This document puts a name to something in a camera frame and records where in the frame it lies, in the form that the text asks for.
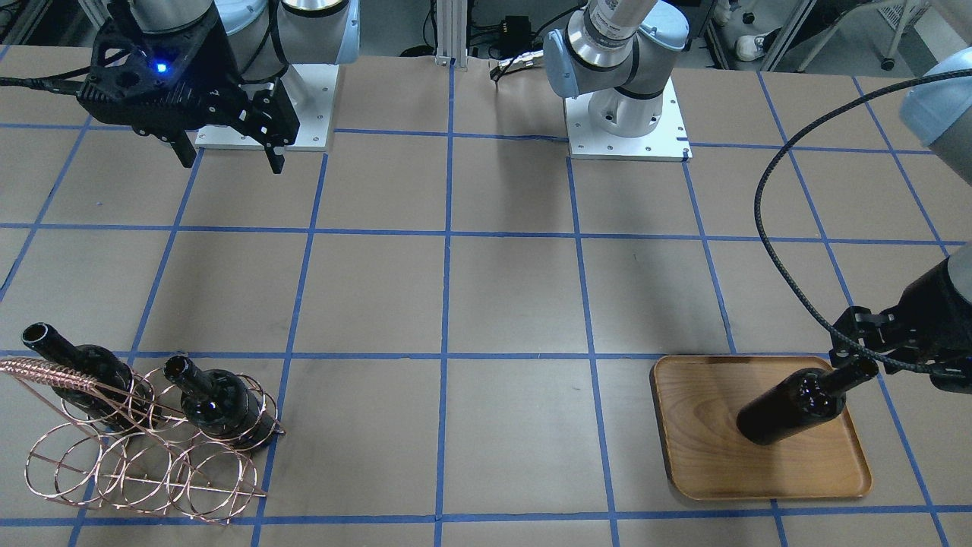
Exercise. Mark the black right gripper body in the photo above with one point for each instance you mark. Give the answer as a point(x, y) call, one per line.
point(221, 67)

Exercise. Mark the wooden tray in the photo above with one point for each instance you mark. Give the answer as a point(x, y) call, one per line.
point(697, 400)

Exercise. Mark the dark wine bottle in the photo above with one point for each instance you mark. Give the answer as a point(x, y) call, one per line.
point(93, 361)
point(220, 405)
point(805, 399)

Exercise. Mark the aluminium frame post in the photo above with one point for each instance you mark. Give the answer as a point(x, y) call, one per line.
point(451, 33)

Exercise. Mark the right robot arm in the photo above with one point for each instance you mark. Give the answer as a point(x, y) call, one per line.
point(267, 37)

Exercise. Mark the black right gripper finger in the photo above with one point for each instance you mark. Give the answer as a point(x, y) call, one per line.
point(178, 140)
point(272, 121)

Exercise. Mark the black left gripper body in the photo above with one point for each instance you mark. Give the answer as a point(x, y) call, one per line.
point(944, 304)

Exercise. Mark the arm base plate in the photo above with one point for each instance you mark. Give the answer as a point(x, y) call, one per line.
point(606, 125)
point(312, 89)

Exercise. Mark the copper wire wine basket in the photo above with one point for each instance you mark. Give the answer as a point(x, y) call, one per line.
point(167, 466)

